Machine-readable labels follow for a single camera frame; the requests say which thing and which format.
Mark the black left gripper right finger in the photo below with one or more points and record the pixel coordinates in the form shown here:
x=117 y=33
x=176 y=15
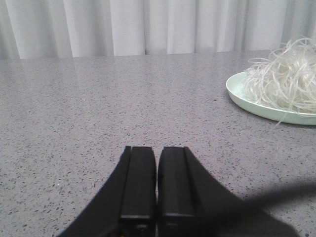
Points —
x=187 y=193

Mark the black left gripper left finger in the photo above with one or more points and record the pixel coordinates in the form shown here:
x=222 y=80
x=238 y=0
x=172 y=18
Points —
x=126 y=204

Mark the white vermicelli noodle bundle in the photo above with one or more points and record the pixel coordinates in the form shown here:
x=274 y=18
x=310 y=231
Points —
x=286 y=79

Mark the light green plastic plate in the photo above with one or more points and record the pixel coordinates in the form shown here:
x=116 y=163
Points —
x=234 y=85

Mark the white pleated curtain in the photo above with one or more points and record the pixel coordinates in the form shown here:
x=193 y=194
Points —
x=78 y=28

